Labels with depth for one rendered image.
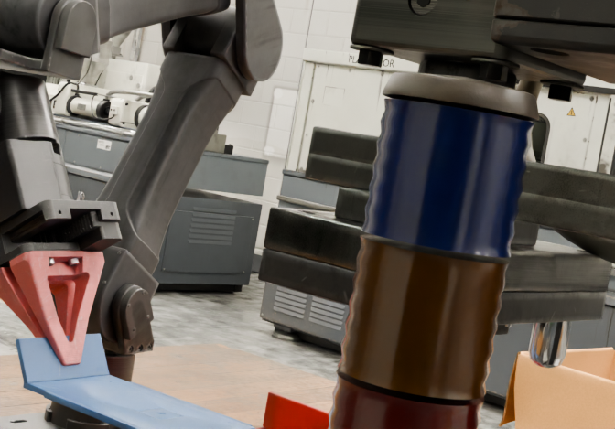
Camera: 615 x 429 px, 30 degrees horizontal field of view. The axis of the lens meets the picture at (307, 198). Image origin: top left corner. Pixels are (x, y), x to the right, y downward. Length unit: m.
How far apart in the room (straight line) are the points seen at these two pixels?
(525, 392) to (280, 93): 6.72
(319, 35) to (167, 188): 8.38
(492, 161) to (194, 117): 0.73
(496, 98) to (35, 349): 0.55
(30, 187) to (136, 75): 7.92
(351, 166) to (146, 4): 0.39
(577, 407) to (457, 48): 2.45
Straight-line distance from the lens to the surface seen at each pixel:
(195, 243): 7.72
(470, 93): 0.27
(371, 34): 0.56
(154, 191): 0.96
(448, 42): 0.54
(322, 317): 6.45
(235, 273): 8.06
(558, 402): 2.97
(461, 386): 0.28
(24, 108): 0.82
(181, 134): 0.98
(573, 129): 5.67
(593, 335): 5.53
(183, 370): 1.29
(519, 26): 0.50
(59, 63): 0.82
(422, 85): 0.27
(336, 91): 6.54
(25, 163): 0.79
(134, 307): 0.93
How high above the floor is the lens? 1.18
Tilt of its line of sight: 3 degrees down
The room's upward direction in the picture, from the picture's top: 10 degrees clockwise
